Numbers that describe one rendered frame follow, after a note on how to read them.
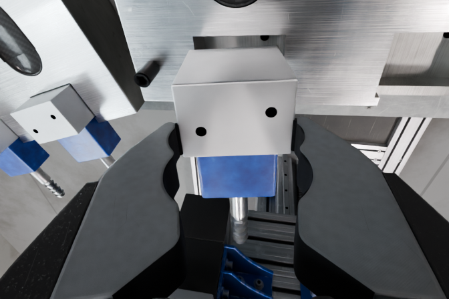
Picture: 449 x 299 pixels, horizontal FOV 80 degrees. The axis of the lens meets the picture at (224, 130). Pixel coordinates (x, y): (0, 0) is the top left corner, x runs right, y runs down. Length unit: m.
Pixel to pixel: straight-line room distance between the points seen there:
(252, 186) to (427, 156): 1.46
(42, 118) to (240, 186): 0.19
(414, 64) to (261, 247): 0.45
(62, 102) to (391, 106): 0.30
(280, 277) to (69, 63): 0.48
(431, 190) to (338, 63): 1.63
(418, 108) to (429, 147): 1.23
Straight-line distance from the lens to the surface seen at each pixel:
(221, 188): 0.15
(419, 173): 1.66
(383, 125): 1.11
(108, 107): 0.27
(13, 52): 0.30
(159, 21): 0.17
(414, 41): 0.21
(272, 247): 0.59
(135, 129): 1.52
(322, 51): 0.17
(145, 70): 0.17
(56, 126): 0.27
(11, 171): 0.40
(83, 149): 0.30
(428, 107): 0.32
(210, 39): 0.19
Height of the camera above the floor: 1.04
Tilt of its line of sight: 50 degrees down
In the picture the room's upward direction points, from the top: 166 degrees counter-clockwise
